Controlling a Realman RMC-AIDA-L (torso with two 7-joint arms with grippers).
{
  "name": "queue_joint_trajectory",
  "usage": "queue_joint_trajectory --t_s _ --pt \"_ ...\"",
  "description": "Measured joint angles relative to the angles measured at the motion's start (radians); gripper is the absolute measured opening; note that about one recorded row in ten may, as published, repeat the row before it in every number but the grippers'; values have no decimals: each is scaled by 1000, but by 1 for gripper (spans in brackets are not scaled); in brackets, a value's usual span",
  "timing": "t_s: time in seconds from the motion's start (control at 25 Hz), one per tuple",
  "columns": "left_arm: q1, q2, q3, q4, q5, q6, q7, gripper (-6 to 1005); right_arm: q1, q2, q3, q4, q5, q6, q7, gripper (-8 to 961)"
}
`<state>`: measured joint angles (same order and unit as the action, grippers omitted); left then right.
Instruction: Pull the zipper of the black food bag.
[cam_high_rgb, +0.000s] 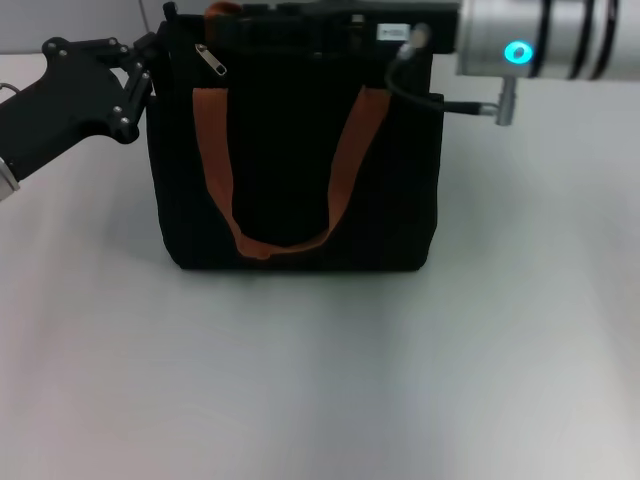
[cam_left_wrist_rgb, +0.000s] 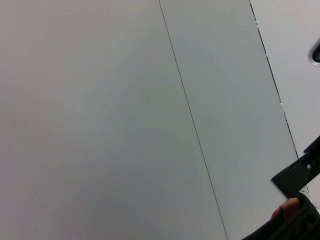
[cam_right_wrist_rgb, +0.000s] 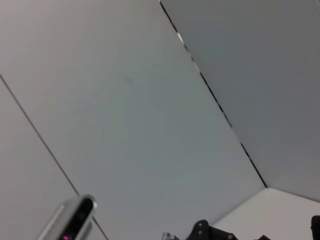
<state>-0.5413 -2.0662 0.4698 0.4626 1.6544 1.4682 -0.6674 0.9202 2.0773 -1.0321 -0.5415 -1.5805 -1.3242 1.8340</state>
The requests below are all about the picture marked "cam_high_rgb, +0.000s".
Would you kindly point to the silver zipper pull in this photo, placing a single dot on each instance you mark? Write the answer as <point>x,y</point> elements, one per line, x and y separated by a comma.
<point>212,61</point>

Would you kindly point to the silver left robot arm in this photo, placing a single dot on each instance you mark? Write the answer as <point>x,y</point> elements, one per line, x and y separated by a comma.
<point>7,180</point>

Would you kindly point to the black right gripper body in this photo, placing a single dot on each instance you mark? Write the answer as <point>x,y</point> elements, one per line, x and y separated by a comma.
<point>430,27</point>

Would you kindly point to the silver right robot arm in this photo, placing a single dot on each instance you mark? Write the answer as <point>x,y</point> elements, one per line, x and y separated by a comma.
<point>550,40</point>

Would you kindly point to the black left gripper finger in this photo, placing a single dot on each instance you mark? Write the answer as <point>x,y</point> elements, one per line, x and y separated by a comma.
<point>145,47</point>
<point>137,97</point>

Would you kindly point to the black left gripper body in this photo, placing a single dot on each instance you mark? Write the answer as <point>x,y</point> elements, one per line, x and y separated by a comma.
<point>60,115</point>

